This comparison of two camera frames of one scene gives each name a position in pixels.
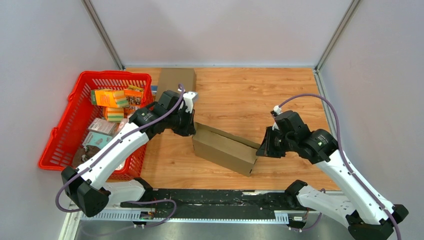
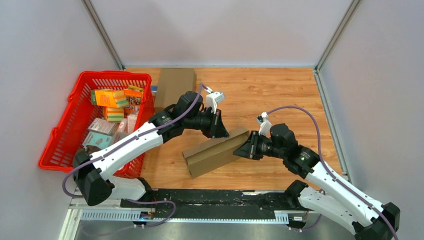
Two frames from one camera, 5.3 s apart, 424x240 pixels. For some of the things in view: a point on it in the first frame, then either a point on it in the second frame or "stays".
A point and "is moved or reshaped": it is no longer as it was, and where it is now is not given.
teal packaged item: x=97 y=139 stays
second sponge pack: x=115 y=114 stays
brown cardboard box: x=237 y=155 is moved or reshaped
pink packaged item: x=102 y=126 stays
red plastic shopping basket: x=58 y=153 stays
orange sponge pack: x=110 y=97 stays
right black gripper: x=265 y=149 to x=249 y=149
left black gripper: x=189 y=129 to x=217 y=129
